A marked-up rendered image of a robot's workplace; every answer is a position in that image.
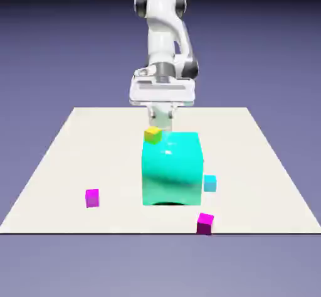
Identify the small yellow cube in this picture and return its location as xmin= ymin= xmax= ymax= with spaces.
xmin=144 ymin=126 xmax=163 ymax=145

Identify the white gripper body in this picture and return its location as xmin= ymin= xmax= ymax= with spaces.
xmin=129 ymin=75 xmax=196 ymax=107

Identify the large cyan box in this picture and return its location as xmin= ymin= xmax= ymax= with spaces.
xmin=141 ymin=131 xmax=204 ymax=207

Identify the small magenta cube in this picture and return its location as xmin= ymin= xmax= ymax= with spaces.
xmin=196 ymin=212 xmax=215 ymax=235
xmin=85 ymin=188 xmax=100 ymax=208

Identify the small cyan cube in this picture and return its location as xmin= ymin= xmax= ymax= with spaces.
xmin=203 ymin=175 xmax=217 ymax=193

